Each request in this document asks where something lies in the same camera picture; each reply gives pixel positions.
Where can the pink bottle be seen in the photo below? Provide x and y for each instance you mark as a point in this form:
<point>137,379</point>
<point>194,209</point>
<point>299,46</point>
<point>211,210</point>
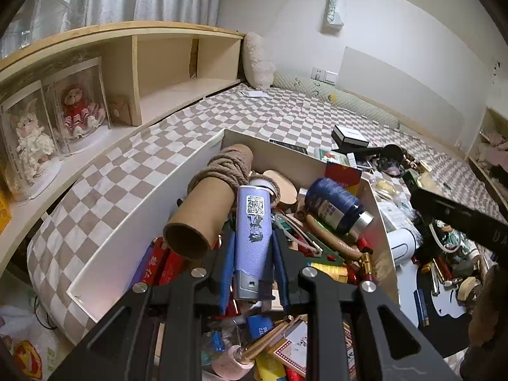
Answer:
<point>230,367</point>

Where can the long green pillow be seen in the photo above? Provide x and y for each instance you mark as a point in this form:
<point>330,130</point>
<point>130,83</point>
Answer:
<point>349,99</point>

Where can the gold pen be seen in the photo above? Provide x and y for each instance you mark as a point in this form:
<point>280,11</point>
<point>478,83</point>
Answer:
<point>266,341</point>

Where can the white hanging bag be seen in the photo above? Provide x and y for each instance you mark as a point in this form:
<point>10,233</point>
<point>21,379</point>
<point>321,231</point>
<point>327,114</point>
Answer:
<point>333,8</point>

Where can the round wooden box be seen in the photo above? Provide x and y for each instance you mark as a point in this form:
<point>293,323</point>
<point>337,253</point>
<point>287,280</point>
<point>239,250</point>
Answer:
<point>283,186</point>

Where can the black remote control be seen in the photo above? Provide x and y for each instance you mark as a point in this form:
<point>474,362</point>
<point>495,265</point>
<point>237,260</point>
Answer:
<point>289,147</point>

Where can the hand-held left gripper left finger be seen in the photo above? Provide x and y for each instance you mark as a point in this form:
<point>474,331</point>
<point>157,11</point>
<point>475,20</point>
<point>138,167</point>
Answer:
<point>227,270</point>

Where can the dark blue thermos bottle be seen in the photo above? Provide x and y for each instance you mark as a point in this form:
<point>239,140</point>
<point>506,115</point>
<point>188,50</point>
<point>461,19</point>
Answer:
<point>333,202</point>

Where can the beige wooden stick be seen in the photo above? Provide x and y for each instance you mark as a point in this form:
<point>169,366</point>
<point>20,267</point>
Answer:
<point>333,238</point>

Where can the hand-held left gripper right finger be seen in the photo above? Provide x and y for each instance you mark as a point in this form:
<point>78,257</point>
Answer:
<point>280,278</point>

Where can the white headboard panel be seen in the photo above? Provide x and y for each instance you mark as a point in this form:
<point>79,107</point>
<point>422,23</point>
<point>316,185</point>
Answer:
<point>397,87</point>

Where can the green and red box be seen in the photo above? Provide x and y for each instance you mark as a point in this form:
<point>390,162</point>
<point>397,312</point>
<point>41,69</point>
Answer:
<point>333,156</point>

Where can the bear doll in clear case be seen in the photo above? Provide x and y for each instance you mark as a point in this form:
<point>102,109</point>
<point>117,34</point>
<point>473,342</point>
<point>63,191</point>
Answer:
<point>79,107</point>

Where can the small brown cardboard box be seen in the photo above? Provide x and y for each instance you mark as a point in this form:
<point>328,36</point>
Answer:
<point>120,111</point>

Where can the white carton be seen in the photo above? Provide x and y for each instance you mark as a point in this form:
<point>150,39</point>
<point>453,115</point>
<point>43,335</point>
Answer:
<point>393,216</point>

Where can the clear glass dome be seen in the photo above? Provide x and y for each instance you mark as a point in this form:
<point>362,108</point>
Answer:
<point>39,16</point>

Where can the fluffy white pillow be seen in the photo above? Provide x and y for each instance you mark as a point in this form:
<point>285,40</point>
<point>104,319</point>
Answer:
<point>258,61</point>

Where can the white paper sheet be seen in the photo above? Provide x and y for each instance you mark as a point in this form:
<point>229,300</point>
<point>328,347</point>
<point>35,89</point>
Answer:
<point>253,93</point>

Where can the red cardboard box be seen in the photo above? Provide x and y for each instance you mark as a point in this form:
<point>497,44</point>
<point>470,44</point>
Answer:
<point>343,174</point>

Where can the pile of pale clothes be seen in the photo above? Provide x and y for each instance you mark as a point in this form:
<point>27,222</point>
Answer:
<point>496,151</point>

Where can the grey curtain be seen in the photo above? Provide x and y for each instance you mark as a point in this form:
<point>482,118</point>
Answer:
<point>119,0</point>

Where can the long wooden shelf unit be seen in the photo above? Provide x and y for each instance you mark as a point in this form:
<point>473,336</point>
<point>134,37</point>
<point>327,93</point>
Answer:
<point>166,55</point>

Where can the white storage box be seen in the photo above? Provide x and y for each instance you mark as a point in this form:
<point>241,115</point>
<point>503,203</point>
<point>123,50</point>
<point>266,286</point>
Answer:
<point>131,226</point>

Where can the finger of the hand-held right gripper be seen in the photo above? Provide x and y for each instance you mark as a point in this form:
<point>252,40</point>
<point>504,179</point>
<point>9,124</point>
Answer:
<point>440,208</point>

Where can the green tree-shaped cutout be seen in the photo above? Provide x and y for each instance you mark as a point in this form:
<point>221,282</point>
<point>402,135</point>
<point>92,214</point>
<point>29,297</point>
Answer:
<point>331,252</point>

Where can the red and white card box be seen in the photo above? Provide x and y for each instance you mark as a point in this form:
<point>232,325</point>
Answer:
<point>293,349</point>

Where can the white tape roll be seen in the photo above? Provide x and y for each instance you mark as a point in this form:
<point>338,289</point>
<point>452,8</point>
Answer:
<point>262,184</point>

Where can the black and white gift box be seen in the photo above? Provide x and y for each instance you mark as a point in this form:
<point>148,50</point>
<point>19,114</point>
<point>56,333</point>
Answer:
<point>349,135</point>

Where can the white wall socket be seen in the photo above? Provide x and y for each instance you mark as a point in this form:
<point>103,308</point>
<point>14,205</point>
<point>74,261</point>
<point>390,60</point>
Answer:
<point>324,75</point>

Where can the yellow box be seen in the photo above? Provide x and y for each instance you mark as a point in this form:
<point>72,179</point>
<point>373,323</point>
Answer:
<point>4,210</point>

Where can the cardboard tube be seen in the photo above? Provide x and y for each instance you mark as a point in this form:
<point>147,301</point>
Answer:
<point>198,214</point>

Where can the small wooden shelf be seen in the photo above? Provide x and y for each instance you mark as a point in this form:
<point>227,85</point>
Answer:
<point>486,127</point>

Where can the black round hairbrush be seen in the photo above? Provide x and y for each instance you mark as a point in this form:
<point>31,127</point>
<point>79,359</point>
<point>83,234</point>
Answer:
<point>391,153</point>

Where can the printed plastic bag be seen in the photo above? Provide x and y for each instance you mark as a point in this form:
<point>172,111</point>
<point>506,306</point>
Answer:
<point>24,345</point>

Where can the rabbit doll in clear case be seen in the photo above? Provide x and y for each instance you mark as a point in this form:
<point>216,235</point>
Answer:
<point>29,143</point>

